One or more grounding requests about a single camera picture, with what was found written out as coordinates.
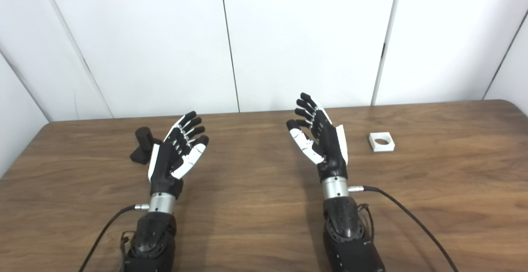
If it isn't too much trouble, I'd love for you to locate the black peg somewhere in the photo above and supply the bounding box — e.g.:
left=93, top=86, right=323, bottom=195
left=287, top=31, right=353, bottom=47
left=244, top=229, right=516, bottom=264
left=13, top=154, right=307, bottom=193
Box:
left=130, top=127, right=162, bottom=165

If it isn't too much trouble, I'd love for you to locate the thin black wrist wire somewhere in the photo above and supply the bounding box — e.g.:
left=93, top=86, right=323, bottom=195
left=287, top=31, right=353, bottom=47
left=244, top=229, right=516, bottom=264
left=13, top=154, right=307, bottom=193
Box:
left=120, top=231, right=133, bottom=266
left=357, top=203, right=375, bottom=239

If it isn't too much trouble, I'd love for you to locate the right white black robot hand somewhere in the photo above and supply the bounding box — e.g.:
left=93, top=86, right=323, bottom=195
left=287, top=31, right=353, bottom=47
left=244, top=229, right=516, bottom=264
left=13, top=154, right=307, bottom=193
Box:
left=286, top=92, right=349, bottom=180

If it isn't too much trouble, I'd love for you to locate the right thin black wrist wire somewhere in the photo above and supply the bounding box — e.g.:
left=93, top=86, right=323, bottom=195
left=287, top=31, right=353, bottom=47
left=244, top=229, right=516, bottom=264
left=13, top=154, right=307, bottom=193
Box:
left=357, top=203, right=375, bottom=239

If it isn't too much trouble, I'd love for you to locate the left thin black wrist wire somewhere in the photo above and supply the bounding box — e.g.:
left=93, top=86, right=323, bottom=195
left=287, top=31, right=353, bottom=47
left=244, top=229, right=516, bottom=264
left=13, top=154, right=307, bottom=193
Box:
left=120, top=231, right=133, bottom=266

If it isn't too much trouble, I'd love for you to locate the white square piece with hole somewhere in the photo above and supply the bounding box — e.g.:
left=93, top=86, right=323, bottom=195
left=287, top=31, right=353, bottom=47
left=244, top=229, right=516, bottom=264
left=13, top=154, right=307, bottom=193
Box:
left=368, top=132, right=395, bottom=153

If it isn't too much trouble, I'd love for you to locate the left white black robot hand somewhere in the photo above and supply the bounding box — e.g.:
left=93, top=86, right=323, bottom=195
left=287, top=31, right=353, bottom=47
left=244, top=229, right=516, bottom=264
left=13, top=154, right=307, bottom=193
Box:
left=148, top=111, right=210, bottom=200

